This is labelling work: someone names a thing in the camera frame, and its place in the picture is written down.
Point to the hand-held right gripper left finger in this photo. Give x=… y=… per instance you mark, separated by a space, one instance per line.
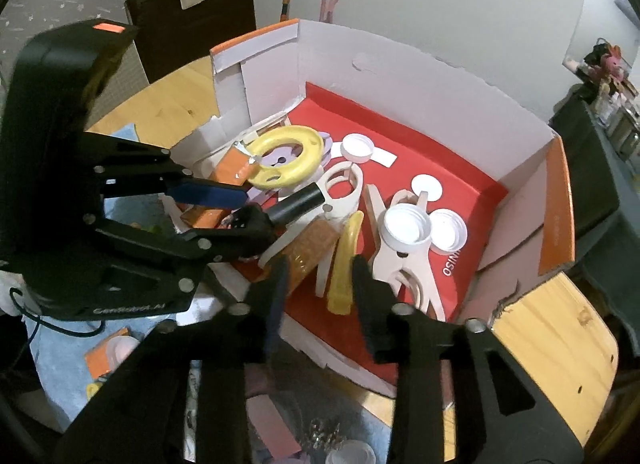
x=274 y=324

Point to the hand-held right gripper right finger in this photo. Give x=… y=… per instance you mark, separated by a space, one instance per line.
x=367 y=314

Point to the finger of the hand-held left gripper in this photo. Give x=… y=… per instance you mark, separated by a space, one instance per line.
x=210 y=194
x=225 y=239

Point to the orange foil packet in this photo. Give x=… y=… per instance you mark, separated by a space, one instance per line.
x=232 y=166

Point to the yellow hair clip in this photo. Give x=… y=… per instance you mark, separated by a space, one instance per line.
x=340 y=284

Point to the black cylinder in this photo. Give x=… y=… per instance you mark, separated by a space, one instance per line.
x=300 y=201

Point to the clear white plastic cap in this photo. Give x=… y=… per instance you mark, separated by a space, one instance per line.
x=406 y=224

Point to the white cardboard box orange edges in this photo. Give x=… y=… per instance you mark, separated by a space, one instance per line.
x=450 y=109

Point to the tan plastic clothespin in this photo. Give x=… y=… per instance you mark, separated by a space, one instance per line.
x=400 y=264

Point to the lilac plastic clothespin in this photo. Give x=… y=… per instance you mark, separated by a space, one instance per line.
x=280 y=156

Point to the orange glitter tube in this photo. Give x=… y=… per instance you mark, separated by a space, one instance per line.
x=310 y=244

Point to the cream plastic clothespin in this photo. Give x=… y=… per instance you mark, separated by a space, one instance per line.
x=345 y=204
x=265 y=128

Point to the pink block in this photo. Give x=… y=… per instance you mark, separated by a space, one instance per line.
x=270 y=419

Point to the white round paper disc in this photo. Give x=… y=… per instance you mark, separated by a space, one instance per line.
x=426 y=187

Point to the white plastic jar lid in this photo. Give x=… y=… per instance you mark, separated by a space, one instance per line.
x=350 y=455

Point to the white screw bottle cap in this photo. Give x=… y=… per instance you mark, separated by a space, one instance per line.
x=357 y=148

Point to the orange packet with white cap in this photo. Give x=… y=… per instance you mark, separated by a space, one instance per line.
x=107 y=351

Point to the dark wooden door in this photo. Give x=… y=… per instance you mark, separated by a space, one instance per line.
x=200 y=29

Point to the dark cloth covered table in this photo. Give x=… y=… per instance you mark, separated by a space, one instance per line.
x=595 y=184

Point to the metal pot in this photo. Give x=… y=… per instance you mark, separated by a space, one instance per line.
x=625 y=129

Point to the pink plush toy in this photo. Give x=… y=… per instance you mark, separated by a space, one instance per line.
x=611 y=61

